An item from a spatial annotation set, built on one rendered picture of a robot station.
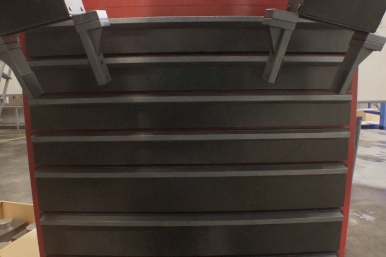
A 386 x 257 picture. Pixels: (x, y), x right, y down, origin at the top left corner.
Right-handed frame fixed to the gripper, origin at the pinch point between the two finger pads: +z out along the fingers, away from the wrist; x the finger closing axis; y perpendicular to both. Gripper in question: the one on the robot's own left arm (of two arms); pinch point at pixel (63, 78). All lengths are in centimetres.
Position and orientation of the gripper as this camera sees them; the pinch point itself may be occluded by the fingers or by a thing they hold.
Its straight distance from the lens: 40.4
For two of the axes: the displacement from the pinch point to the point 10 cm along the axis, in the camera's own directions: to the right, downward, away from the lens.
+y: 0.5, -4.8, 8.7
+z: 1.7, 8.7, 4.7
